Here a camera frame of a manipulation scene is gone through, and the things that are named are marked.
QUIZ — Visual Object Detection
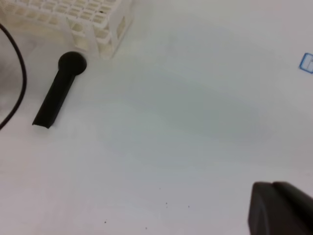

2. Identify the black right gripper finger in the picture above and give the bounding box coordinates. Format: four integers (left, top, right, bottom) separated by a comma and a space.
248, 182, 313, 235

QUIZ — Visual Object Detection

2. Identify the blue outlined label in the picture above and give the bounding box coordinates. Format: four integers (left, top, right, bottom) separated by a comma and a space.
299, 53, 313, 74

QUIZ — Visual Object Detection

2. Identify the black camera cable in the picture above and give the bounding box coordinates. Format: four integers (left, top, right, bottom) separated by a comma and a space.
0, 23, 27, 130

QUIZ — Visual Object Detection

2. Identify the white test tube rack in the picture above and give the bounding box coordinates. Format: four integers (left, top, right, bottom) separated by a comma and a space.
0, 0, 133, 59

